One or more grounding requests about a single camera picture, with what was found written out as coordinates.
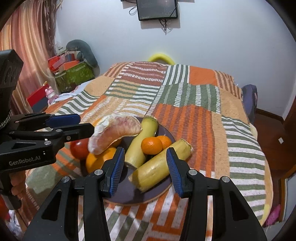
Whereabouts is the red tomato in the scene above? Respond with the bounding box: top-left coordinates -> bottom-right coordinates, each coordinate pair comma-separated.
70,138 -> 89,160

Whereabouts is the peeled pomelo segment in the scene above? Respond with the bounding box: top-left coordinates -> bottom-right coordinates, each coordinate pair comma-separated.
88,114 -> 142,155

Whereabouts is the large orange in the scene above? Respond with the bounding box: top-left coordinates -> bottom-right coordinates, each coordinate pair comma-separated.
85,147 -> 116,174

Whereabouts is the yellow sugarcane piece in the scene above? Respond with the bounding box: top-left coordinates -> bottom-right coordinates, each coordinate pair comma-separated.
128,138 -> 194,193
125,116 -> 159,170

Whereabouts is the small mandarin orange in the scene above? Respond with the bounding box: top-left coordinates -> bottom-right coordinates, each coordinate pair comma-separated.
157,136 -> 172,150
141,137 -> 163,155

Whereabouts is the red box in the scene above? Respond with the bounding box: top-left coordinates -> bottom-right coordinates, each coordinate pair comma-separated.
27,82 -> 49,113

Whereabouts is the pink toy figure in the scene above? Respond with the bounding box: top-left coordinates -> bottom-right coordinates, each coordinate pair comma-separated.
45,87 -> 59,105

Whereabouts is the orange with stem on plate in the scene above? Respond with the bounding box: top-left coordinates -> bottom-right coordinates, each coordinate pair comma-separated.
111,139 -> 121,148

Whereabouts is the white sheet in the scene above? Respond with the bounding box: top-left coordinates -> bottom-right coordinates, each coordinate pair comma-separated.
53,84 -> 86,103

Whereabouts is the green patterned box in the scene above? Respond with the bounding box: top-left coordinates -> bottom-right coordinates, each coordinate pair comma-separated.
55,62 -> 95,93

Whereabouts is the yellow sugarcane piece on plate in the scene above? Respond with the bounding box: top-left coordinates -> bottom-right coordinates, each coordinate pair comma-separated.
125,116 -> 159,170

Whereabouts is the dark purple plate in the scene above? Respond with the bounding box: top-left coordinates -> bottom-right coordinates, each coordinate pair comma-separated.
79,116 -> 178,205

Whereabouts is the grey neck pillow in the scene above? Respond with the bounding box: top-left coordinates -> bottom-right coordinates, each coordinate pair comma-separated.
66,40 -> 98,68

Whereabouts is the striped patchwork bedspread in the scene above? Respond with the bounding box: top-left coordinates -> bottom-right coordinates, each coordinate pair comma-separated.
19,62 -> 273,240

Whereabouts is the orange pink curtain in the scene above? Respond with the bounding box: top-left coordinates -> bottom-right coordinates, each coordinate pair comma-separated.
1,1 -> 57,114

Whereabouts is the brown wooden door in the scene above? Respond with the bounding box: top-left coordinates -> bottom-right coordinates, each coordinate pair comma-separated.
280,99 -> 295,221

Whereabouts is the dark blue bag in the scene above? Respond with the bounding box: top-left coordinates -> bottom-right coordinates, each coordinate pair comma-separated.
242,84 -> 258,124

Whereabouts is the yellow pillow behind bed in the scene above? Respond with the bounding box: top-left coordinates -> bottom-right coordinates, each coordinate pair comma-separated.
148,53 -> 175,65

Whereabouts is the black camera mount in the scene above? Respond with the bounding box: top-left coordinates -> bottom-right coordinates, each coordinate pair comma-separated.
0,49 -> 23,129

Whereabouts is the wall mounted monitor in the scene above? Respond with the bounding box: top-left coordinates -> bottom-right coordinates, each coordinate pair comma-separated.
136,0 -> 178,21

